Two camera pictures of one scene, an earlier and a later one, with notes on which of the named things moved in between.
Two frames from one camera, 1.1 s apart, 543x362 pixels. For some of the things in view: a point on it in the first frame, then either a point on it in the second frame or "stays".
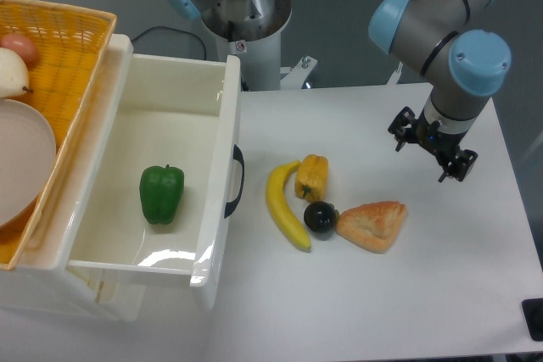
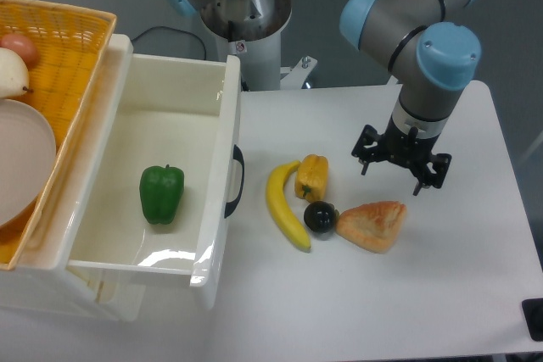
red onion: [22, 46] stays
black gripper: [439, 143] to [403, 149]
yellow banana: [277, 207] stays
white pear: [14, 77] stays
